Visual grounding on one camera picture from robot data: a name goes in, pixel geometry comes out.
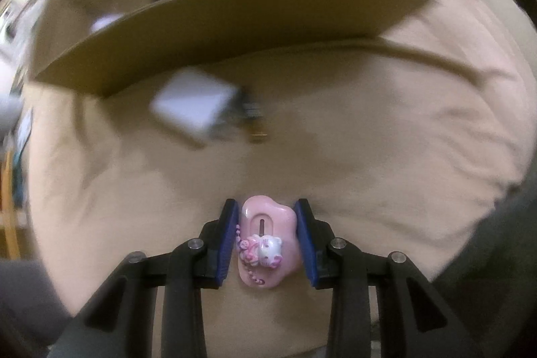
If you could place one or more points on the beige bed sheet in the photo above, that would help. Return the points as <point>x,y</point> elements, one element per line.
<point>377,156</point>

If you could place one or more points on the small white pill bottle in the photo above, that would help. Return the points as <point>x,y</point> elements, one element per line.
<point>105,22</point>

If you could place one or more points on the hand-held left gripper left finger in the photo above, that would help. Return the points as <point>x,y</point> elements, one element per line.
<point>226,240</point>

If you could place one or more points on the white cube device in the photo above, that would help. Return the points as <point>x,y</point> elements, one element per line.
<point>193,106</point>

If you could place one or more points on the pink cat-figure case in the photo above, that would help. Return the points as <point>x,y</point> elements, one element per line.
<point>268,244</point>

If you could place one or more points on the cardboard box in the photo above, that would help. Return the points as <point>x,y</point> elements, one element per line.
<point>230,18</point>

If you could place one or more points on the grey trouser leg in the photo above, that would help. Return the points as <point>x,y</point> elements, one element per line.
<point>495,265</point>
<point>29,312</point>

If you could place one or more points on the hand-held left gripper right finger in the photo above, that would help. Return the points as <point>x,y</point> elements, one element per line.
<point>305,244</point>

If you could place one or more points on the wooden chair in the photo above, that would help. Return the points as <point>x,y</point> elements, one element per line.
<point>10,207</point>

